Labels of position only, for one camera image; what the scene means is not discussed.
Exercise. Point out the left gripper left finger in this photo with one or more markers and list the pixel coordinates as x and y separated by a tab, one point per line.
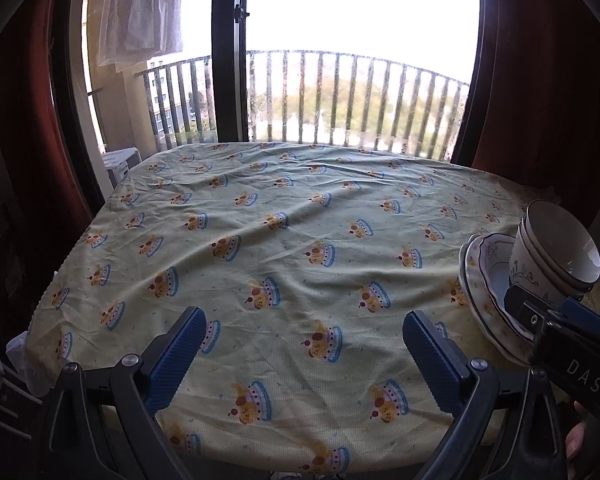
100	424

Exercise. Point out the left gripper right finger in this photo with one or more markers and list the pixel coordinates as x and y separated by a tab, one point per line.
529	444

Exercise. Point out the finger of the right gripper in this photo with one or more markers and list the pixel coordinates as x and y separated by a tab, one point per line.
576	314
535	315

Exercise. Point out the scalloped yellow flower plate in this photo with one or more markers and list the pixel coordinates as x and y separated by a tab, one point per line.
483	309

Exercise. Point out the leaf pattern bowl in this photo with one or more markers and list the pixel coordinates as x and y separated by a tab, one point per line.
580	288
528	271
562	243

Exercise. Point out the beaded rim floral plate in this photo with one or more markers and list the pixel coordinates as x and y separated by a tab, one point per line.
484	276

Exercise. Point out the red trimmed white plate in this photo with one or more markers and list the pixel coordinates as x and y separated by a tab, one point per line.
494	251

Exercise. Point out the person's right hand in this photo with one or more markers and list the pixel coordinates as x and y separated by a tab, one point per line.
577	459

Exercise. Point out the red curtain right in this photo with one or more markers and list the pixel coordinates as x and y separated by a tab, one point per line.
542	125

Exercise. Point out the red curtain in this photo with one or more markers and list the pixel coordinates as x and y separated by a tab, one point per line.
542	125
55	114

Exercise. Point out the yellow patterned tablecloth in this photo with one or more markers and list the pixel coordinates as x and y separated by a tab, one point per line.
305	259

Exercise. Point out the red curtain left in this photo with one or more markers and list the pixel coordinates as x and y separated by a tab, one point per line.
55	114

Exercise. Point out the white outdoor unit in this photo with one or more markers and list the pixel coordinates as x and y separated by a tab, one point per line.
118	163

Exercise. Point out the balcony railing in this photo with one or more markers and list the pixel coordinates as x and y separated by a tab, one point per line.
304	97

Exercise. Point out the white hanging cloth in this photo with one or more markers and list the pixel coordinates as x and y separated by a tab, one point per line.
134	31

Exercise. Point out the black window frame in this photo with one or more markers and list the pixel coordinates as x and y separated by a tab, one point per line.
440	35

